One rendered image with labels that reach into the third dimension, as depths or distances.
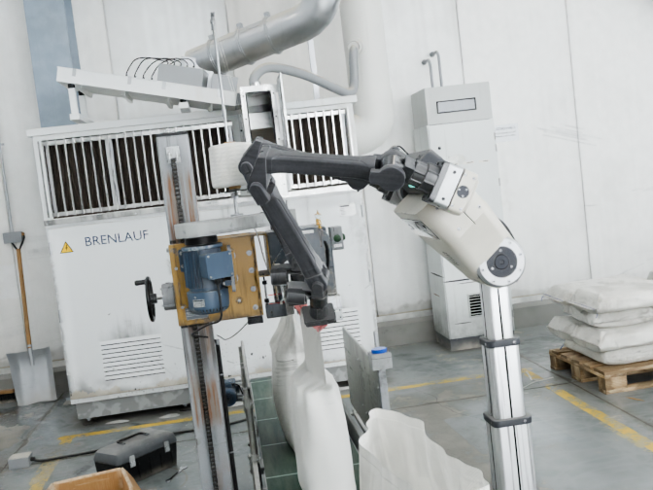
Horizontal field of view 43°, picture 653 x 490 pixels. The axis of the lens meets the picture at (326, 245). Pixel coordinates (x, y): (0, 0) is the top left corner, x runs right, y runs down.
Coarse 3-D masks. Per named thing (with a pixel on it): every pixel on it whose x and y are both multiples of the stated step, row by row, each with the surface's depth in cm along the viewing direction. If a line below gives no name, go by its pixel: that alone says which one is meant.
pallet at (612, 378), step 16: (560, 352) 583; (576, 352) 575; (560, 368) 590; (576, 368) 556; (592, 368) 535; (608, 368) 523; (624, 368) 519; (640, 368) 520; (608, 384) 517; (624, 384) 519; (640, 384) 523
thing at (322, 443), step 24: (312, 336) 286; (312, 360) 289; (312, 384) 284; (336, 384) 288; (312, 408) 280; (336, 408) 281; (312, 432) 280; (336, 432) 281; (312, 456) 281; (336, 456) 281; (312, 480) 282; (336, 480) 281
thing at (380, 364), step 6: (372, 354) 316; (378, 354) 315; (384, 354) 315; (390, 354) 316; (372, 360) 315; (378, 360) 315; (384, 360) 315; (390, 360) 316; (372, 366) 315; (378, 366) 315; (384, 366) 316; (390, 366) 316
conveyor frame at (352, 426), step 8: (344, 408) 400; (256, 416) 422; (352, 424) 374; (352, 432) 378; (360, 432) 361; (352, 440) 364; (256, 464) 335; (256, 472) 324; (264, 472) 336; (256, 480) 316; (256, 488) 308
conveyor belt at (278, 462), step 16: (256, 384) 489; (256, 400) 453; (272, 400) 449; (272, 416) 416; (272, 432) 390; (272, 448) 365; (288, 448) 363; (352, 448) 352; (272, 464) 344; (288, 464) 342; (272, 480) 325; (288, 480) 323
